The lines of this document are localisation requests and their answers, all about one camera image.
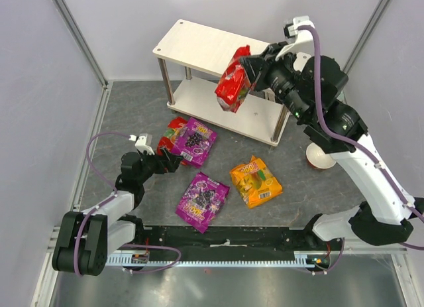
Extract red fruit candy bag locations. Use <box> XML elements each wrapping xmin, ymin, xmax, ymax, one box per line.
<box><xmin>156</xmin><ymin>117</ymin><xmax>187</xmax><ymax>155</ymax></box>
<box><xmin>215</xmin><ymin>45</ymin><xmax>251</xmax><ymax>113</ymax></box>

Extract purple grape candy bag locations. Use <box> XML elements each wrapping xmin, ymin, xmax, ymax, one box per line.
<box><xmin>176</xmin><ymin>172</ymin><xmax>230</xmax><ymax>233</ymax></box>
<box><xmin>171</xmin><ymin>117</ymin><xmax>217</xmax><ymax>168</ymax></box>

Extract orange mango candy bag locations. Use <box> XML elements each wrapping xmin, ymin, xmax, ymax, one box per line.
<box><xmin>229</xmin><ymin>155</ymin><xmax>284</xmax><ymax>209</ymax></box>

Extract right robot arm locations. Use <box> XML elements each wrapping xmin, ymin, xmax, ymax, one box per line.
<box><xmin>240</xmin><ymin>42</ymin><xmax>423</xmax><ymax>246</ymax></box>

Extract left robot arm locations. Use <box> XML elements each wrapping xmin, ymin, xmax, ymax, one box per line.
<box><xmin>52</xmin><ymin>149</ymin><xmax>183</xmax><ymax>276</ymax></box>

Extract white two-tier wooden shelf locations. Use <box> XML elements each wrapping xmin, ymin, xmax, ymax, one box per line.
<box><xmin>153</xmin><ymin>19</ymin><xmax>289</xmax><ymax>147</ymax></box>

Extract white and red bowl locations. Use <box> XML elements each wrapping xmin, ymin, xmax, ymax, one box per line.
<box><xmin>305</xmin><ymin>143</ymin><xmax>336</xmax><ymax>170</ymax></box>

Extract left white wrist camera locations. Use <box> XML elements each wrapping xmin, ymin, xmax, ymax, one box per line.
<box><xmin>129</xmin><ymin>133</ymin><xmax>155</xmax><ymax>155</ymax></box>

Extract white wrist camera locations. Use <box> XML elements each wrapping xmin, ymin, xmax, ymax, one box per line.
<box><xmin>129</xmin><ymin>133</ymin><xmax>155</xmax><ymax>155</ymax></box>
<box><xmin>284</xmin><ymin>16</ymin><xmax>315</xmax><ymax>45</ymax></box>

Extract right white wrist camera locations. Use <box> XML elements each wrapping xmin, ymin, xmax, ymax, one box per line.
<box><xmin>284</xmin><ymin>16</ymin><xmax>315</xmax><ymax>45</ymax></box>

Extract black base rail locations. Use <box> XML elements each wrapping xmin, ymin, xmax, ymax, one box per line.
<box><xmin>134</xmin><ymin>225</ymin><xmax>341</xmax><ymax>253</ymax></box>

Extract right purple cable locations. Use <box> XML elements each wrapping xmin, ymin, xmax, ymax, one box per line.
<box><xmin>296</xmin><ymin>25</ymin><xmax>424</xmax><ymax>275</ymax></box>

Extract white slotted cable duct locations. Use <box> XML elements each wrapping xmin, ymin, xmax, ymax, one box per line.
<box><xmin>106</xmin><ymin>247</ymin><xmax>330</xmax><ymax>269</ymax></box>

